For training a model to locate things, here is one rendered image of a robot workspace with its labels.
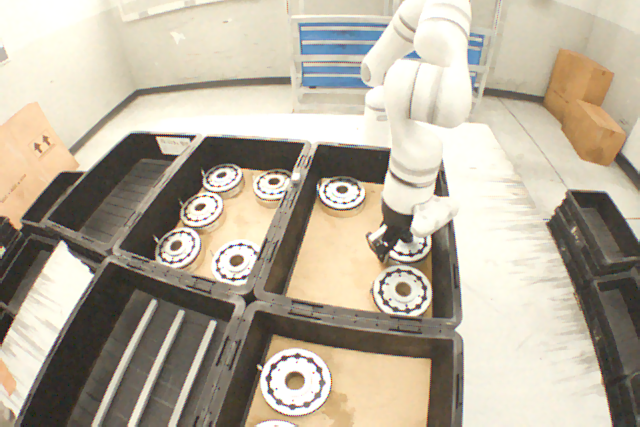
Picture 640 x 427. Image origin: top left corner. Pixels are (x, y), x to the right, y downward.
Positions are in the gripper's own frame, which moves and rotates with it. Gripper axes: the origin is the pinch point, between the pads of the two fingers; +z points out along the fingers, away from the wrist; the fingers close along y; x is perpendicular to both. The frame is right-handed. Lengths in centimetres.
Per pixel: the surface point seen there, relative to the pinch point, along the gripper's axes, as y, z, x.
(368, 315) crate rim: 14.5, -7.9, 9.9
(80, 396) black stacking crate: 66, 2, -2
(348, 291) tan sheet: 11.4, 2.1, 1.5
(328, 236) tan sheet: 7.6, 2.2, -10.9
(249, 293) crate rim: 26.8, -7.5, -2.0
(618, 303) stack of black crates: -91, 47, 68
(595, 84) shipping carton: -341, 25, -18
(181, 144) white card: 28, -5, -55
